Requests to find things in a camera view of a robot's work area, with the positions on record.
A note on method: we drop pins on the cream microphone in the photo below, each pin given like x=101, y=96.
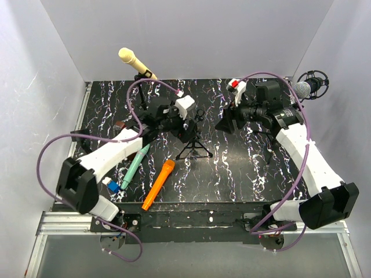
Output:
x=128, y=57

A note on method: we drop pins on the orange microphone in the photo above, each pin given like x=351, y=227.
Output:
x=167, y=168

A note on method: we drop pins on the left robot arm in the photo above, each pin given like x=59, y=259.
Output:
x=78, y=179

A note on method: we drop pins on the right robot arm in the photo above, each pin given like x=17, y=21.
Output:
x=331, y=199

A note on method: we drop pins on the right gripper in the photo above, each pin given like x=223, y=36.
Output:
x=229, y=113

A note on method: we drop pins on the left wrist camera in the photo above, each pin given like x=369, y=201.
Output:
x=184, y=105

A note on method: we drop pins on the cream mic round stand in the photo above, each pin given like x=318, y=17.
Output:
x=143, y=103

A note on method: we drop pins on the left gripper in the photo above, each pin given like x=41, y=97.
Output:
x=185, y=135

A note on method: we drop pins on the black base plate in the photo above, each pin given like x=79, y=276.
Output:
x=187, y=222

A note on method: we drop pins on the blue and white small object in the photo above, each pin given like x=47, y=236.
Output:
x=111, y=185

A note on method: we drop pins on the mint green microphone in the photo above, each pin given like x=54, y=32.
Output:
x=134, y=166

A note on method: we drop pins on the black tripod mic stand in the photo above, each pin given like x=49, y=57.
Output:
x=195, y=144

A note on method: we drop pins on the silver mesh studio microphone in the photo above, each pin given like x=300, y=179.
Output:
x=302, y=89

